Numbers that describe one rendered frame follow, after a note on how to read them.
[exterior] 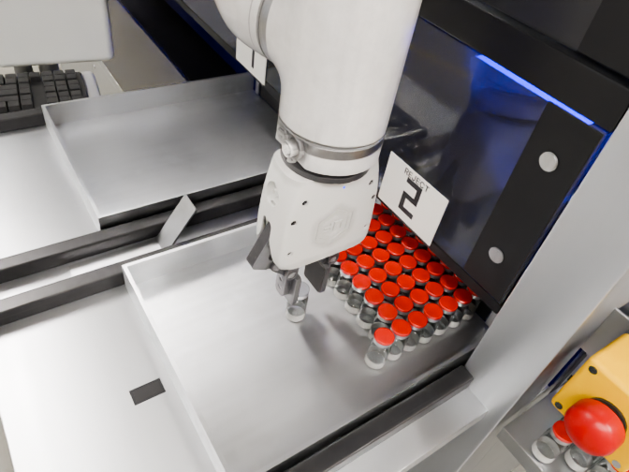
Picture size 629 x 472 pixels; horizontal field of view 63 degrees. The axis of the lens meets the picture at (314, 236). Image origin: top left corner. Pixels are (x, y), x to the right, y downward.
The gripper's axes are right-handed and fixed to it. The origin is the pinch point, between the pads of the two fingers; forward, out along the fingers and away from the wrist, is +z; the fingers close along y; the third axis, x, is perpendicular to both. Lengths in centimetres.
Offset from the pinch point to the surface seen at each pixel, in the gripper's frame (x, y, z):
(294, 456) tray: -14.1, -9.2, 3.7
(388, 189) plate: 1.9, 11.2, -6.2
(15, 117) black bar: 46, -18, 5
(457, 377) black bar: -15.3, 9.6, 4.7
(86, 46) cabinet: 78, 0, 11
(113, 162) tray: 33.8, -8.9, 6.5
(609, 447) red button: -27.7, 8.1, -5.6
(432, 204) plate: -3.9, 11.2, -8.8
